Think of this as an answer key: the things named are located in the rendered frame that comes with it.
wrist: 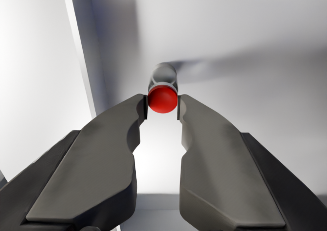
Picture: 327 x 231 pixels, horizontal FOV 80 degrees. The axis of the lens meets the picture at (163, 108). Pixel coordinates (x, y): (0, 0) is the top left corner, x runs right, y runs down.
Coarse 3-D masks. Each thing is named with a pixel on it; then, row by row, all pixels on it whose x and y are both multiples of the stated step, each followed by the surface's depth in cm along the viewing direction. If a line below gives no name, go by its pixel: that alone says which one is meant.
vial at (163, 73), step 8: (160, 64) 16; (168, 64) 16; (152, 72) 15; (160, 72) 14; (168, 72) 14; (176, 72) 16; (152, 80) 14; (160, 80) 13; (168, 80) 13; (176, 80) 14; (176, 88) 14
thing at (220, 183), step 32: (192, 128) 9; (224, 128) 9; (192, 160) 7; (224, 160) 7; (192, 192) 6; (224, 192) 6; (256, 192) 6; (192, 224) 6; (224, 224) 5; (256, 224) 5
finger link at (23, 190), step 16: (64, 144) 8; (48, 160) 7; (16, 176) 6; (32, 176) 6; (48, 176) 6; (0, 192) 6; (16, 192) 6; (32, 192) 6; (0, 208) 5; (16, 208) 5; (0, 224) 5; (16, 224) 5; (32, 224) 5; (48, 224) 5; (64, 224) 5
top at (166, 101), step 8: (152, 88) 13; (160, 88) 12; (168, 88) 12; (152, 96) 13; (160, 96) 13; (168, 96) 13; (176, 96) 13; (152, 104) 13; (160, 104) 13; (168, 104) 13; (176, 104) 13; (160, 112) 13; (168, 112) 13
